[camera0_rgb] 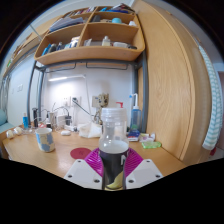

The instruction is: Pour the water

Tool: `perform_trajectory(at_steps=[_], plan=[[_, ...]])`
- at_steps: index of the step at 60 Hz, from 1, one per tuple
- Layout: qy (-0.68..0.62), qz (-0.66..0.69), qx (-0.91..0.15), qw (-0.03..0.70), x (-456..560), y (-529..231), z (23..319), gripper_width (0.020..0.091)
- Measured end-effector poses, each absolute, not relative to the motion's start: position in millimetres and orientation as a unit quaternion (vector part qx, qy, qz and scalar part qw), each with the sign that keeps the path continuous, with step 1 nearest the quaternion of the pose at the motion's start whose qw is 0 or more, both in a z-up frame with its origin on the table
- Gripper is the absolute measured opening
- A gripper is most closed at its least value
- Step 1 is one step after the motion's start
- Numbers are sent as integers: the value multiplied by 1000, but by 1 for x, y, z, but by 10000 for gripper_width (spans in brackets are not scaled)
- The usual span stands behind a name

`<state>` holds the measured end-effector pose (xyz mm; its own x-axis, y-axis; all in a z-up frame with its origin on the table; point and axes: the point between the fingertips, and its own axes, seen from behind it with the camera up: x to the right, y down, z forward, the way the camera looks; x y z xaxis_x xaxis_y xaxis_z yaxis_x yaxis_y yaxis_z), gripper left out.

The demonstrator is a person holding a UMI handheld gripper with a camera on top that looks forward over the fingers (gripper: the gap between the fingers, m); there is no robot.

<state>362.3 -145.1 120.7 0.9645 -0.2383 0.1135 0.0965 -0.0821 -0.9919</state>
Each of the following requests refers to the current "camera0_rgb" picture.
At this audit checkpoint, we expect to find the brown tree creature figurine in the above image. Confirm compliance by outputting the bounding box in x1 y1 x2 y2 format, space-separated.
93 93 110 124

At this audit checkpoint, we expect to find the slim black upright device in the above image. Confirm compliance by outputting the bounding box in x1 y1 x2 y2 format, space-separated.
32 107 39 128

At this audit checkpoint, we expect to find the clear bottle with dark label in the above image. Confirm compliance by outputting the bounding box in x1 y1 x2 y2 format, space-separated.
98 107 130 192

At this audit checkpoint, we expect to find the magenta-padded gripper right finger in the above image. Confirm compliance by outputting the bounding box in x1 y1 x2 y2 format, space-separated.
124 147 164 190

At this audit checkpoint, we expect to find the cream mug with blue patches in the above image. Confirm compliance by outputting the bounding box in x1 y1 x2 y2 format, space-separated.
34 127 56 154

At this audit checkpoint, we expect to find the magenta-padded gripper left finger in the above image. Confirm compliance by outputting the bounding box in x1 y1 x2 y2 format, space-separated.
63 147 103 190

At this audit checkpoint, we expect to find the long wooden wall shelf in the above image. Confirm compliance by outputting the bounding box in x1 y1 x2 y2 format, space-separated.
3 19 51 79

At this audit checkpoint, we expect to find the wooden shelf unit with items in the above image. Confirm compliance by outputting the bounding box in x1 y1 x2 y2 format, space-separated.
34 3 146 66

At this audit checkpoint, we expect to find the light blue pillow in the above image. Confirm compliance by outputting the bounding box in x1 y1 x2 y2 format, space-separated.
0 109 8 127

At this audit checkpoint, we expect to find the small green packet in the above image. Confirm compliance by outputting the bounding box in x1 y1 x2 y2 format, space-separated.
141 140 163 150

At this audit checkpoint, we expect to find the small round white object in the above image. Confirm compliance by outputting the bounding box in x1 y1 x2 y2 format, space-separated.
5 129 15 140
13 126 24 136

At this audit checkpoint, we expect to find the small blue tube bottle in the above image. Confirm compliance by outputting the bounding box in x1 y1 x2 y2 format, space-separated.
22 112 30 130

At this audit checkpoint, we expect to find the blue squeeze bottle with spout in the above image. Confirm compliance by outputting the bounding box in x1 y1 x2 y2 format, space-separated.
129 93 143 132

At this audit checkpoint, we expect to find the striped white green towel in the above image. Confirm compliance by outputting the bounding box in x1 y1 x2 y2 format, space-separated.
198 44 224 151

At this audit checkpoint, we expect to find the flat round red coaster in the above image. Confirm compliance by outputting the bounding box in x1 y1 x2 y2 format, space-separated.
69 147 93 160

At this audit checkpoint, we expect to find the white desk lamp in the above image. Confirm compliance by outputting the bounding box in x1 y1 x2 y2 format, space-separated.
48 74 93 116

